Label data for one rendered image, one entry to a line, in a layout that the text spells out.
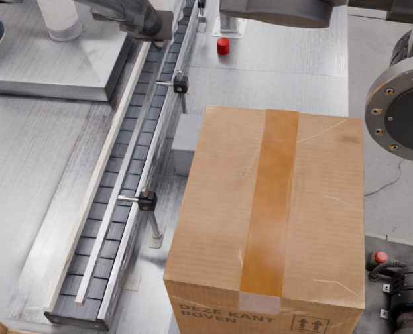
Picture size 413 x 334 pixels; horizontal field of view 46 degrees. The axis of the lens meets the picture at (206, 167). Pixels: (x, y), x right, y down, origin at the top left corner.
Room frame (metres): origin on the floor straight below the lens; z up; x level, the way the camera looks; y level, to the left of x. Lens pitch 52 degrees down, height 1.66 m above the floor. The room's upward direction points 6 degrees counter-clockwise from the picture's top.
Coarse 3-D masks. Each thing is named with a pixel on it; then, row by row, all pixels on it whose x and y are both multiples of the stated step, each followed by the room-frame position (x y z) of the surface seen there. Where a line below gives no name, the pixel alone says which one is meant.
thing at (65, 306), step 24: (192, 0) 1.19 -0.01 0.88; (144, 72) 0.91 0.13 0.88; (168, 72) 0.90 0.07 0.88; (144, 96) 0.83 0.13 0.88; (120, 144) 0.69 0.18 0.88; (144, 144) 0.68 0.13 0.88; (120, 168) 0.62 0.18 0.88; (96, 192) 0.57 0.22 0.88; (96, 216) 0.51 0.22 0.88; (120, 216) 0.51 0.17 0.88; (120, 240) 0.45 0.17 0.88; (72, 264) 0.41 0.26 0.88; (72, 288) 0.37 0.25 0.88; (96, 288) 0.36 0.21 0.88; (72, 312) 0.32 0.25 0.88; (96, 312) 0.32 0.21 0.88
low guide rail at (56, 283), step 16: (144, 48) 0.96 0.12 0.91; (128, 96) 0.80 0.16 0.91; (112, 128) 0.71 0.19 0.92; (112, 144) 0.67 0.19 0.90; (96, 176) 0.58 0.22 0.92; (80, 208) 0.51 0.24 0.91; (80, 224) 0.48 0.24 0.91; (64, 256) 0.41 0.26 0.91; (64, 272) 0.39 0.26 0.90; (48, 304) 0.33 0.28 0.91
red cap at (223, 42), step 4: (220, 40) 1.03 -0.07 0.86; (224, 40) 1.02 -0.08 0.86; (228, 40) 1.02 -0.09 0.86; (220, 44) 1.01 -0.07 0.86; (224, 44) 1.01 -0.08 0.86; (228, 44) 1.01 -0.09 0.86; (220, 48) 1.01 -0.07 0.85; (224, 48) 1.01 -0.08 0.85; (228, 48) 1.01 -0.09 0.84; (220, 52) 1.01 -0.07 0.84; (224, 52) 1.01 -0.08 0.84; (228, 52) 1.01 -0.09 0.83
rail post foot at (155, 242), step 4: (160, 224) 0.51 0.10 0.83; (164, 224) 0.51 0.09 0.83; (160, 228) 0.50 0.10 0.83; (164, 228) 0.50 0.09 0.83; (152, 232) 0.49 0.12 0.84; (160, 232) 0.49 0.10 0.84; (164, 232) 0.49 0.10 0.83; (152, 236) 0.48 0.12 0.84; (160, 236) 0.48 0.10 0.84; (152, 240) 0.47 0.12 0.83; (156, 240) 0.47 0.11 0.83; (160, 240) 0.47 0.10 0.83; (148, 244) 0.47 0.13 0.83; (152, 244) 0.46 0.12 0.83; (156, 244) 0.46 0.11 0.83; (160, 244) 0.46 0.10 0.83; (156, 248) 0.46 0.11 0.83
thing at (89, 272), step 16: (176, 16) 1.01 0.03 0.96; (160, 64) 0.84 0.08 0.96; (144, 112) 0.70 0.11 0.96; (128, 160) 0.58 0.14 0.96; (112, 192) 0.51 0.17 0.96; (112, 208) 0.47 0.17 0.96; (96, 240) 0.41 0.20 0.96; (96, 256) 0.38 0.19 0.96; (80, 288) 0.33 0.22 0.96; (80, 304) 0.31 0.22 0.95
